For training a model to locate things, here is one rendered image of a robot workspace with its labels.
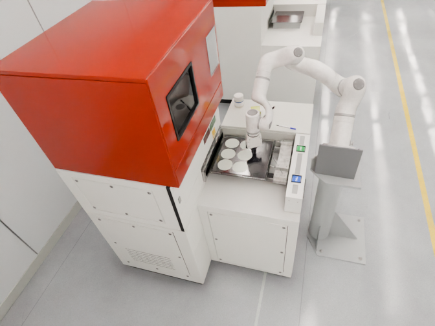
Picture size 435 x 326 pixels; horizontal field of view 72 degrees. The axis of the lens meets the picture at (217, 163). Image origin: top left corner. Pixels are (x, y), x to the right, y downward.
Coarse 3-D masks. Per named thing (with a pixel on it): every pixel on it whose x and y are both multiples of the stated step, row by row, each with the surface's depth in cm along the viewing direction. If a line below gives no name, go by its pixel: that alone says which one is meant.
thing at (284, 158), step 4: (280, 148) 207; (284, 148) 206; (288, 148) 206; (292, 148) 206; (280, 152) 204; (284, 152) 204; (288, 152) 204; (280, 156) 202; (284, 156) 201; (288, 156) 201; (280, 160) 199; (284, 160) 198; (288, 160) 198; (288, 164) 196; (276, 172) 192; (280, 172) 192; (284, 172) 191; (276, 180) 187; (280, 180) 187; (284, 184) 188
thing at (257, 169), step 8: (224, 144) 213; (264, 144) 209; (272, 144) 208; (256, 152) 204; (264, 152) 203; (216, 160) 203; (232, 160) 201; (240, 160) 200; (248, 160) 199; (256, 160) 199; (264, 160) 198; (216, 168) 198; (248, 168) 194; (256, 168) 194; (264, 168) 193; (256, 176) 189; (264, 176) 188
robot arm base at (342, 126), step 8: (336, 120) 182; (344, 120) 179; (352, 120) 180; (336, 128) 182; (344, 128) 179; (352, 128) 181; (336, 136) 182; (344, 136) 180; (328, 144) 182; (336, 144) 182; (344, 144) 180; (352, 144) 182
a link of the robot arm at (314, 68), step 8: (296, 64) 179; (304, 64) 182; (312, 64) 178; (320, 64) 177; (304, 72) 183; (312, 72) 179; (320, 72) 178; (328, 72) 178; (336, 72) 183; (320, 80) 181; (328, 80) 180; (336, 80) 184; (328, 88) 187; (336, 88) 186
